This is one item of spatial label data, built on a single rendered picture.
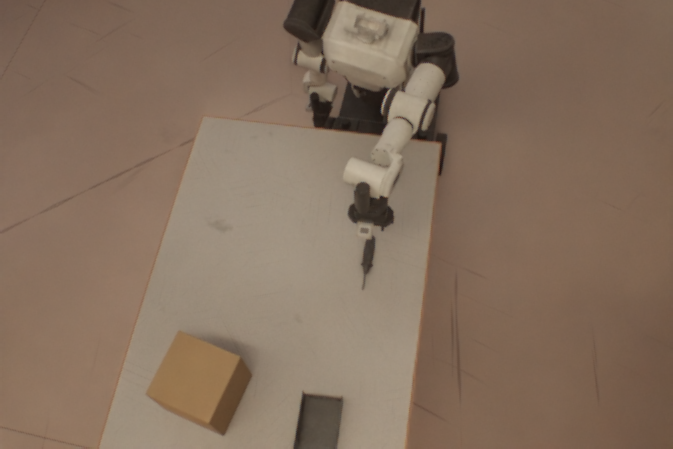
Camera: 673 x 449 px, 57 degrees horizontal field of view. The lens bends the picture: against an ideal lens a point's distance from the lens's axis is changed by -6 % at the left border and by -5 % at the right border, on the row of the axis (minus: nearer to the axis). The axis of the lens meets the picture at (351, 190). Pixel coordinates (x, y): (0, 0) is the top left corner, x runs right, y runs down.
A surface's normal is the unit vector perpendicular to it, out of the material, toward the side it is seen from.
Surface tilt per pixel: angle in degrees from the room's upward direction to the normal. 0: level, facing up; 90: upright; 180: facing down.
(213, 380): 0
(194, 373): 0
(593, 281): 0
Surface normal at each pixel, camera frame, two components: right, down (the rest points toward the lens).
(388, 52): -0.08, -0.19
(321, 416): -0.02, -0.51
